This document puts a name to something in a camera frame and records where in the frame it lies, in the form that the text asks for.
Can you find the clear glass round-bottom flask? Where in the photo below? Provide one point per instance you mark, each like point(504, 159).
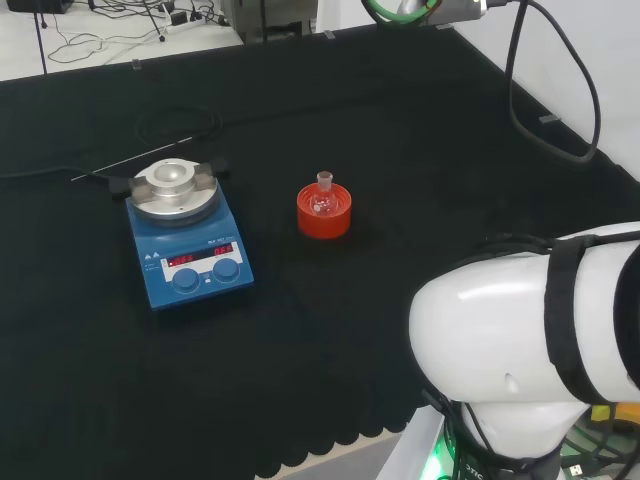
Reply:
point(323, 200)

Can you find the black bench cloth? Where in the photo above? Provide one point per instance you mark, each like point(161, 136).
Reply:
point(350, 325)

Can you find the white power strip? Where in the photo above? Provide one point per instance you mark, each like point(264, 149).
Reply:
point(182, 21)

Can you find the blue-base heater with steel plate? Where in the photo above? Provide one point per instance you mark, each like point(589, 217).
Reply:
point(200, 290)

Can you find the thin metal probe rod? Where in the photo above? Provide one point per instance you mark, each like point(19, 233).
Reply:
point(130, 160)

